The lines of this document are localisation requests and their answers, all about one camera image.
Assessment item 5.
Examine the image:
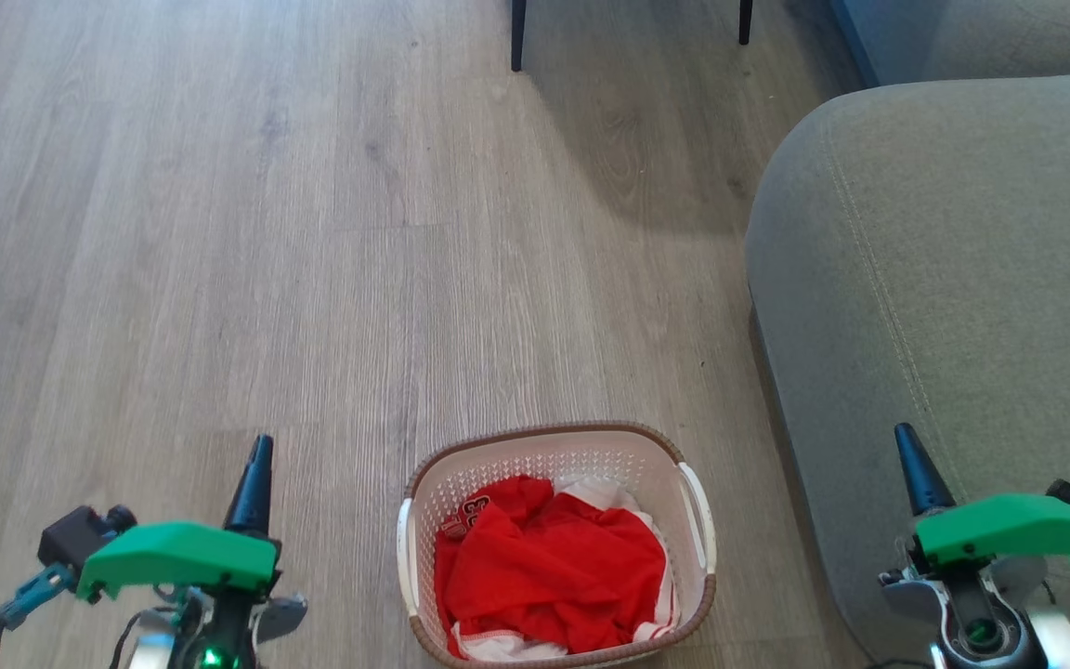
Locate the green and grey right gripper body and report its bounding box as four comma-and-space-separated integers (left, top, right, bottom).
879, 494, 1070, 669

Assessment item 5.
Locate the green and grey left gripper body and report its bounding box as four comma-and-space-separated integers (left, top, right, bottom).
77, 522, 308, 669

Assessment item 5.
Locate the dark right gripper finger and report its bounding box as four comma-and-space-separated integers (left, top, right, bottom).
894, 423, 957, 518

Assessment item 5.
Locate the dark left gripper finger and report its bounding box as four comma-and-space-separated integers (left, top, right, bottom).
224, 434, 274, 538

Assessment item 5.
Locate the white plastic laundry basket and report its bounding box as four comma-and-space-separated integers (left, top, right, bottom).
396, 422, 718, 669

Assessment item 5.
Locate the grey fabric sofa seat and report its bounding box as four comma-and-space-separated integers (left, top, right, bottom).
745, 72, 1070, 669

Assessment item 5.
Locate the red jersey garment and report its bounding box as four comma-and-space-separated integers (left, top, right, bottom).
433, 476, 668, 656

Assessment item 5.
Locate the dark blue sofa side panel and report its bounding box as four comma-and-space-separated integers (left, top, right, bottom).
829, 0, 881, 89

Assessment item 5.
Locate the grey sofa back cushion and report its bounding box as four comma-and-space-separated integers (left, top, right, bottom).
874, 0, 1070, 87

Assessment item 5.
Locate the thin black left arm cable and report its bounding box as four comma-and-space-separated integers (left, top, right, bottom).
0, 562, 79, 669

